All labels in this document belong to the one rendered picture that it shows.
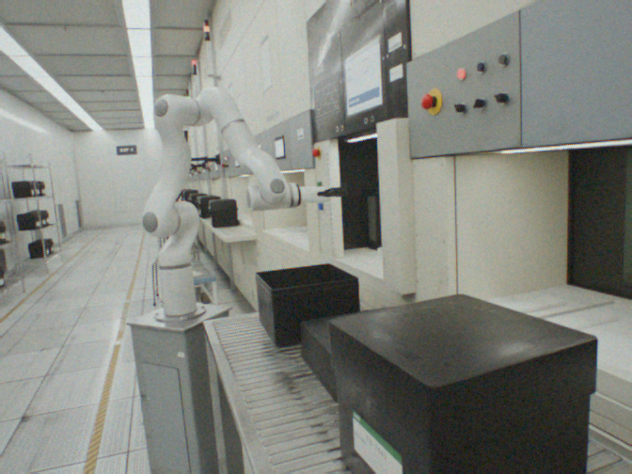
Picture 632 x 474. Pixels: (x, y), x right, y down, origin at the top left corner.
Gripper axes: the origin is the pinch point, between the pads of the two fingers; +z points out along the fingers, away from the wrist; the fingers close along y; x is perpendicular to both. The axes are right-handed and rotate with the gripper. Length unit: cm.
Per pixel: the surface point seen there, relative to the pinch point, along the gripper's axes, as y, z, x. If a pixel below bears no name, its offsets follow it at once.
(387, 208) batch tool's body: 18.8, 8.3, -5.4
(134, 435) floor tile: -86, -83, -119
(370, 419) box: 89, -34, -29
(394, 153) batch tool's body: 24.9, 8.2, 11.2
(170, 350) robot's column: -15, -61, -51
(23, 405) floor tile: -150, -149, -119
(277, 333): 21, -30, -39
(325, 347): 52, -27, -33
